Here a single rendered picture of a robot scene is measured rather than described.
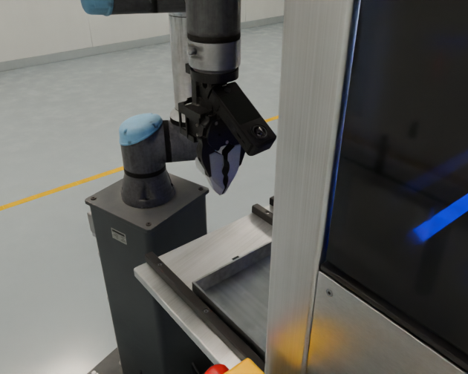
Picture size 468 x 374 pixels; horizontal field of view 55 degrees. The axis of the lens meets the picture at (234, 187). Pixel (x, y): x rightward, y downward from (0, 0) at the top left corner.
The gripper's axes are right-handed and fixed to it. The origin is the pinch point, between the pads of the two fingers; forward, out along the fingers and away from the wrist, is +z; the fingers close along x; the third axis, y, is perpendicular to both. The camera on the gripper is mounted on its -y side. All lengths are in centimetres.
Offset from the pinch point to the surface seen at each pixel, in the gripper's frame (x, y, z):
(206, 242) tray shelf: -4.7, 12.7, 21.5
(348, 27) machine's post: 12.4, -30.5, -33.0
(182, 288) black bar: 8.0, 2.2, 19.3
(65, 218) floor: -17, 173, 112
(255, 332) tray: 3.1, -12.8, 20.9
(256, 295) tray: -2.6, -6.3, 21.0
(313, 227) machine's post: 12.7, -30.0, -15.8
